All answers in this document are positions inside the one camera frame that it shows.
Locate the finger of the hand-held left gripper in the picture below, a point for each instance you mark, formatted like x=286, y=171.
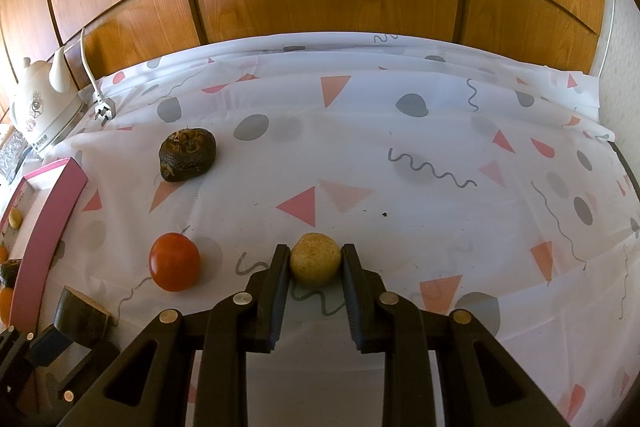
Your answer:
x=47, y=339
x=85, y=372

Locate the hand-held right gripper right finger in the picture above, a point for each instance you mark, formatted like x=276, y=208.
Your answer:
x=357, y=297

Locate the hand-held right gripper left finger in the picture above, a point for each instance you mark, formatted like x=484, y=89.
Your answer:
x=272, y=287

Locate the large cut taro piece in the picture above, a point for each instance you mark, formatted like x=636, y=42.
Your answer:
x=80, y=317

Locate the small yellow round fruit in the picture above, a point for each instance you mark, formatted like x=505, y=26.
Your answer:
x=315, y=259

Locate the orange tangerine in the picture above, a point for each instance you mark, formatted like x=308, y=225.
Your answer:
x=5, y=304
x=3, y=253

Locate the dark round taro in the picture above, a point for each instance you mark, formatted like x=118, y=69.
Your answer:
x=10, y=272

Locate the pink shallow tray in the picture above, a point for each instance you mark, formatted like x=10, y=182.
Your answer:
x=47, y=232

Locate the red tomato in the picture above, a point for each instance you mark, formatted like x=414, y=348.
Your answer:
x=175, y=262

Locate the patterned white tablecloth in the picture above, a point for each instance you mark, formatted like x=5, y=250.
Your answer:
x=400, y=157

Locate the dark whole water chestnut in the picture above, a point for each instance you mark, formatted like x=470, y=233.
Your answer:
x=187, y=154

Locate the silver embossed tissue box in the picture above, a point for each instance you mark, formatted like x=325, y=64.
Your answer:
x=12, y=157

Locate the silver kettle base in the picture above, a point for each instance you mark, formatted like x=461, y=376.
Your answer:
x=62, y=127

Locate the white floral ceramic kettle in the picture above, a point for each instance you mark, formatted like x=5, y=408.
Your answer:
x=40, y=102

